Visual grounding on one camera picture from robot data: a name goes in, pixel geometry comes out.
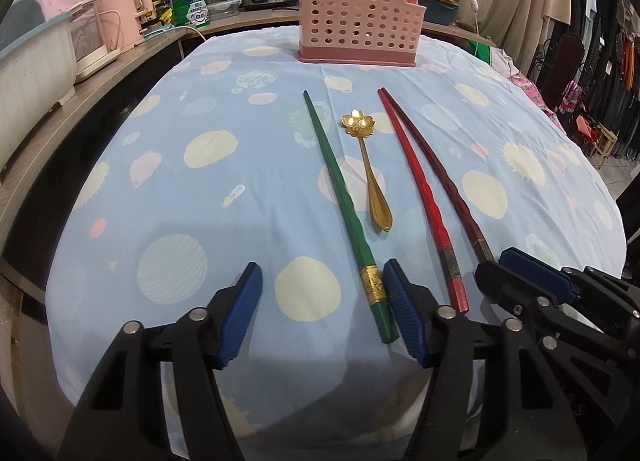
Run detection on green packet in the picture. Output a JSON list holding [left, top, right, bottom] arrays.
[[169, 0, 212, 27]]

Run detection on black metal chair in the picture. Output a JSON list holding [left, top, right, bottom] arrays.
[[530, 34, 586, 114]]

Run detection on pink electric kettle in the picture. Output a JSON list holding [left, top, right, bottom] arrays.
[[95, 0, 153, 49]]

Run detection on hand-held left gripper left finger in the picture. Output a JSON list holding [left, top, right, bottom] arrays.
[[60, 262, 264, 461]]

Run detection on green chopstick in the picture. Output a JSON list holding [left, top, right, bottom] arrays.
[[302, 90, 401, 345]]

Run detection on green and white cloth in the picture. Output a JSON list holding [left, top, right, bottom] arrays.
[[467, 36, 516, 77]]

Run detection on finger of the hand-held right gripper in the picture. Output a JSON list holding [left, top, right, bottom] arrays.
[[499, 247, 640, 314], [474, 261, 640, 359]]

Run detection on glass food container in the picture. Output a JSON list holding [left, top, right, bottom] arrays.
[[206, 0, 242, 19]]

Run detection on dark maroon chopstick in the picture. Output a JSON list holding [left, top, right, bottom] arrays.
[[381, 87, 498, 266]]

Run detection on row of hanging clothes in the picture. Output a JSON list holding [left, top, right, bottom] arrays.
[[570, 0, 640, 162]]

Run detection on gold flower spoon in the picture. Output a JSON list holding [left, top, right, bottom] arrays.
[[341, 110, 396, 233]]

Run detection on red chopstick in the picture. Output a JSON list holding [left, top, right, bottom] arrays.
[[377, 87, 471, 314]]

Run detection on pink floral cloth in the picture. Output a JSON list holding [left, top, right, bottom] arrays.
[[507, 71, 566, 132]]

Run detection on small wooden stool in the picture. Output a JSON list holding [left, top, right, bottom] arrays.
[[575, 114, 618, 167]]

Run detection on white storage bin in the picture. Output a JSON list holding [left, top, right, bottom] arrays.
[[0, 0, 78, 167]]

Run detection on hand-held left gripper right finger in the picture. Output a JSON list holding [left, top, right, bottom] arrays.
[[382, 258, 588, 461]]

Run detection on blue planet print tablecloth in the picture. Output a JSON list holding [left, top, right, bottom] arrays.
[[45, 28, 628, 461]]

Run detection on pink perforated utensil holder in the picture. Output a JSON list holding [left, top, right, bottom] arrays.
[[297, 0, 427, 68]]

